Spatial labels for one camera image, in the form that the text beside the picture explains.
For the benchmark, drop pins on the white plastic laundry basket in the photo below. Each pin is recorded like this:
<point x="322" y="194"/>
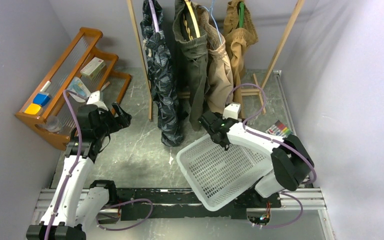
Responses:
<point x="218" y="176"/>

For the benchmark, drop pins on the beige shorts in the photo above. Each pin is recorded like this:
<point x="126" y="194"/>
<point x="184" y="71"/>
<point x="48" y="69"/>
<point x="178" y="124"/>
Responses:
<point x="219" y="70"/>

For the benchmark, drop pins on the wooden clothes rack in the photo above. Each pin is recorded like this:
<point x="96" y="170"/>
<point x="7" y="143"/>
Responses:
<point x="246" y="92"/>

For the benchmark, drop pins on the blue sponge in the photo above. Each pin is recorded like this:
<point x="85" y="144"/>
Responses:
<point x="42" y="99"/>

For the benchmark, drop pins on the wooden hanger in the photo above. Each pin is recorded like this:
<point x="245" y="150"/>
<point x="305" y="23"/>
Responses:
<point x="193" y="19"/>

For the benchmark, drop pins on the dark shark print shorts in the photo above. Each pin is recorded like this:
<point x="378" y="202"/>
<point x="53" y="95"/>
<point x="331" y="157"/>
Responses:
<point x="161" y="76"/>

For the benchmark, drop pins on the orange wooden shelf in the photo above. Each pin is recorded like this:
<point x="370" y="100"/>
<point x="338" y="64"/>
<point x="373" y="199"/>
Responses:
<point x="79" y="52"/>

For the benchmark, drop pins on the clear plastic cup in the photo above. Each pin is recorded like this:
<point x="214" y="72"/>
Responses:
<point x="53" y="124"/>

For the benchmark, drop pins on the lilac plastic hanger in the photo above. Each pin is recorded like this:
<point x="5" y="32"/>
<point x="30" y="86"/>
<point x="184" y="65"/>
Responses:
<point x="155" y="22"/>

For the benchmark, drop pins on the olive green shorts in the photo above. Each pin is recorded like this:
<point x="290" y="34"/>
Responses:
<point x="191" y="61"/>

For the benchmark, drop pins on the yellow sponge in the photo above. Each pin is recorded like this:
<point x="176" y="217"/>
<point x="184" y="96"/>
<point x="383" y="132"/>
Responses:
<point x="33" y="109"/>

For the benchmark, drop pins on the green hanger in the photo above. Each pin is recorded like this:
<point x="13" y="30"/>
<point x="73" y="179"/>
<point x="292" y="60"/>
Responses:
<point x="241" y="14"/>

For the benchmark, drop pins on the blue wire hanger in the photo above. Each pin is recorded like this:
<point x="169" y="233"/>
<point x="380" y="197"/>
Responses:
<point x="210" y="10"/>

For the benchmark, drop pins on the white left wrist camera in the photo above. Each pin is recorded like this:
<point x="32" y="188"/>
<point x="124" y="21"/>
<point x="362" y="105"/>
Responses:
<point x="97" y="98"/>

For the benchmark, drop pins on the white blue packaged item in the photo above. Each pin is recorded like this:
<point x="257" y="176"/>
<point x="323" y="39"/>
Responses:
<point x="78" y="90"/>

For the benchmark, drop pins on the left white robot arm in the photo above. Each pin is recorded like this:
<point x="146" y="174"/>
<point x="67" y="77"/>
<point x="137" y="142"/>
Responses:
<point x="67" y="217"/>

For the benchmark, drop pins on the tan brown shorts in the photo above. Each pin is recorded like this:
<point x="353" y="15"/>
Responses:
<point x="238" y="39"/>

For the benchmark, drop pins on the white tube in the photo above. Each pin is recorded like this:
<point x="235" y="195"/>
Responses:
<point x="45" y="87"/>

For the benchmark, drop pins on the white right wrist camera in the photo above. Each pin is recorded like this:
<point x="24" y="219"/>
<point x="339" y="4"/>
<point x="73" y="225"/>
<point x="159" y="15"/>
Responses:
<point x="232" y="111"/>

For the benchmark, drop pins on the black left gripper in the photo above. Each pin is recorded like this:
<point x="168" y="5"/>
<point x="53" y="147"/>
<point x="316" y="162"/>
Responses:
<point x="119" y="122"/>

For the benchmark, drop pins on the colourful striped card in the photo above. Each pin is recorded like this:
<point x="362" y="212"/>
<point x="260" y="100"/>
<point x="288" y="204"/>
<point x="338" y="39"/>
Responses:
<point x="279" y="129"/>

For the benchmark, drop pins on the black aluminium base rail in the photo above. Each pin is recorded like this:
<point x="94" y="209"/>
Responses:
<point x="182" y="202"/>

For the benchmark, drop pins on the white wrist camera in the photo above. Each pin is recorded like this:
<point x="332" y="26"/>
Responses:
<point x="232" y="111"/>
<point x="97" y="98"/>

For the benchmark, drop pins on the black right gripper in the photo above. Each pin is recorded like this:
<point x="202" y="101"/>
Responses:
<point x="218" y="116"/>

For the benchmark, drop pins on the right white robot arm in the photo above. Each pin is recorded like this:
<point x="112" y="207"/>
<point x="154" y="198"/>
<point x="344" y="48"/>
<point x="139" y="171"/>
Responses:
<point x="289" y="162"/>

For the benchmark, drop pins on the white red box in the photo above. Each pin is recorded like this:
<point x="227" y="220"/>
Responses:
<point x="93" y="68"/>

